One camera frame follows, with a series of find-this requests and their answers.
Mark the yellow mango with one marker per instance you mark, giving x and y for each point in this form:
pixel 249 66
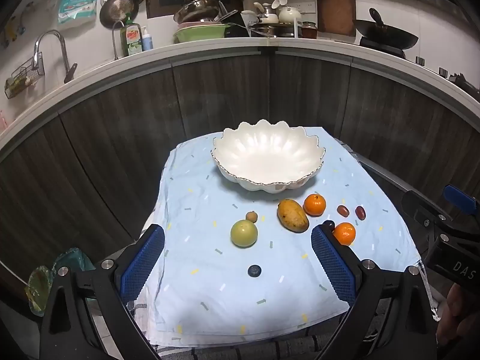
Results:
pixel 292 215

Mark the dark blueberry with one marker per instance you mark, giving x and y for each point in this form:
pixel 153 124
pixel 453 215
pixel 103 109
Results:
pixel 254 271

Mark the chrome kitchen faucet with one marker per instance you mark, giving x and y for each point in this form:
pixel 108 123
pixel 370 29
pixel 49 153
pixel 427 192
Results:
pixel 69 74

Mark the white kettle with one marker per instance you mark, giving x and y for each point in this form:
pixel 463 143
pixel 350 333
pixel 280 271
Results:
pixel 268 15

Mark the small brown longan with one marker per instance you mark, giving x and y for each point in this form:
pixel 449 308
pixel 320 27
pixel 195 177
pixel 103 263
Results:
pixel 251 216

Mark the person's right hand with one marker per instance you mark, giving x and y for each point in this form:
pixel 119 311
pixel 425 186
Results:
pixel 455 315

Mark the blue hand soap bottle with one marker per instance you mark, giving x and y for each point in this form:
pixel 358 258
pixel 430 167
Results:
pixel 147 41

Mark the green plastic bag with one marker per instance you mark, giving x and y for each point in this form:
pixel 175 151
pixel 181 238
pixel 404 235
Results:
pixel 37 288

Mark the dark wood kitchen cabinet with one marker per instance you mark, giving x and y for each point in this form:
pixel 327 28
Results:
pixel 112 138

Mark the hanging steel frying pan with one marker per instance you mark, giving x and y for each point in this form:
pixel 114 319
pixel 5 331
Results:
pixel 117 10

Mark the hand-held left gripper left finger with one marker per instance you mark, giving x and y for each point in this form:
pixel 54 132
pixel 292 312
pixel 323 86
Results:
pixel 142 262

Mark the dark purple grape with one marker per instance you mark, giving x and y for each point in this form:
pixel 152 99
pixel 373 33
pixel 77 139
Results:
pixel 330 224

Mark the green dish soap bottle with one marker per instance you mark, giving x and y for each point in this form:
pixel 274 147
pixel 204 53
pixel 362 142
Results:
pixel 131 39

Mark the green round fruit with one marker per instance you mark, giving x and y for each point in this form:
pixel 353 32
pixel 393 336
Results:
pixel 243 233

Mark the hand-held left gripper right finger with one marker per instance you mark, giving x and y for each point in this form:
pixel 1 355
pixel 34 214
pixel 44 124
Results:
pixel 333 266

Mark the paper towel pack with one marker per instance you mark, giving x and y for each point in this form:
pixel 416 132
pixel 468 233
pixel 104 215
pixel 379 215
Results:
pixel 77 5

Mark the light blue patterned tablecloth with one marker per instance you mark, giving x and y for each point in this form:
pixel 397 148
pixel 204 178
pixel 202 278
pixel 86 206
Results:
pixel 210 232

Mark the orange tangerine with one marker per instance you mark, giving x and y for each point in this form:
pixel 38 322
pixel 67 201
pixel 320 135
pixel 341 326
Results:
pixel 345 233
pixel 314 205

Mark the red date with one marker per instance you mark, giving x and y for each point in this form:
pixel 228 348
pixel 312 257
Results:
pixel 360 213
pixel 342 211

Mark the gas stove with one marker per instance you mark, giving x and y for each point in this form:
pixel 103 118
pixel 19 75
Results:
pixel 382 50

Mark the black wok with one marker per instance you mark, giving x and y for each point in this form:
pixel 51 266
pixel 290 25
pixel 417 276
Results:
pixel 386 33

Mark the white scalloped bowl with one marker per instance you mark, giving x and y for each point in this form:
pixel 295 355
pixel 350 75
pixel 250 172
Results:
pixel 268 153

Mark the green plastic basin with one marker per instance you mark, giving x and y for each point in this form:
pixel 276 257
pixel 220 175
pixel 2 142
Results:
pixel 198 34

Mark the stainless steel wok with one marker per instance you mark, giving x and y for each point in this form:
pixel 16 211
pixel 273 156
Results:
pixel 197 9

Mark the brown wooden cutting board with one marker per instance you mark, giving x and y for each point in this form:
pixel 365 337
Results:
pixel 336 9

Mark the white pot with lid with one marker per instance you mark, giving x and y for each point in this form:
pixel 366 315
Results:
pixel 289 14

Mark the glass jar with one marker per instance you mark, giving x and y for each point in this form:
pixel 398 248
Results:
pixel 309 30

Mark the thin chrome water tap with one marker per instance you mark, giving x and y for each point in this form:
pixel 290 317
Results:
pixel 113 41

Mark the white kitchen countertop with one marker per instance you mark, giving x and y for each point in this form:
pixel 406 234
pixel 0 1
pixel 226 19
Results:
pixel 225 47

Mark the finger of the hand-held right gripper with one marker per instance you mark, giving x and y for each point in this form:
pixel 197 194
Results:
pixel 459 198
pixel 420 208

